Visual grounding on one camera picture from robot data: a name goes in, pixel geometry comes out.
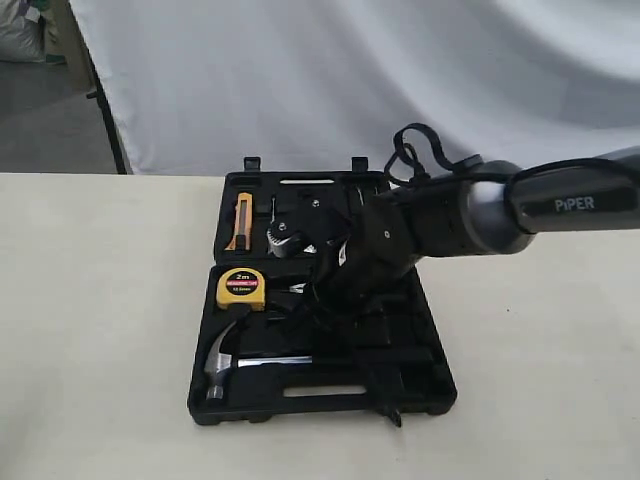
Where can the wrist camera with black bracket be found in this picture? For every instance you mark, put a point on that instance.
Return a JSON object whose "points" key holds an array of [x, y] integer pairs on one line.
{"points": [[314, 221]]}

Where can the claw hammer black grip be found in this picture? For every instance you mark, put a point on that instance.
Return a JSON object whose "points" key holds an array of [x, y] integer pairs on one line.
{"points": [[219, 364]]}

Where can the adjustable wrench black handle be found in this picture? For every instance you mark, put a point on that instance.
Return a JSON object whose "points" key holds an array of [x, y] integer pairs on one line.
{"points": [[367, 363]]}

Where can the yellow tape measure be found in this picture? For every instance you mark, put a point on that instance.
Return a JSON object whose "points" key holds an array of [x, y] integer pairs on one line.
{"points": [[241, 286]]}

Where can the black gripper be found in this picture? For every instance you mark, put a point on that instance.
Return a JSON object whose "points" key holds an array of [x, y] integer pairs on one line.
{"points": [[348, 278]]}

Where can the orange utility knife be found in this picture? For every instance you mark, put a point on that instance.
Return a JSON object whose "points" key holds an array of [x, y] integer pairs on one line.
{"points": [[242, 231]]}

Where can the white backdrop cloth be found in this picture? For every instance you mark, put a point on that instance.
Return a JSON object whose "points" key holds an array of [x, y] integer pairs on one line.
{"points": [[196, 86]]}

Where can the black plastic tool case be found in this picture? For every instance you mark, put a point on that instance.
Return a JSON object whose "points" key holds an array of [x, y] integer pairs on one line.
{"points": [[259, 354]]}

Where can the orange handled pliers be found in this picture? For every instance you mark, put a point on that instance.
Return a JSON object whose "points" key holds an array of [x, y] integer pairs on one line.
{"points": [[295, 288]]}

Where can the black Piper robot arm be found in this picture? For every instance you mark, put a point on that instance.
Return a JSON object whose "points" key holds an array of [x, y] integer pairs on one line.
{"points": [[493, 208]]}

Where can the white sack in background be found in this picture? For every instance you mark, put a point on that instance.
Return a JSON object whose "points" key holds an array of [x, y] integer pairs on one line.
{"points": [[21, 32]]}

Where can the black backdrop stand pole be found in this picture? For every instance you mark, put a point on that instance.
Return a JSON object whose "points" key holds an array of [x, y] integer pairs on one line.
{"points": [[97, 93]]}

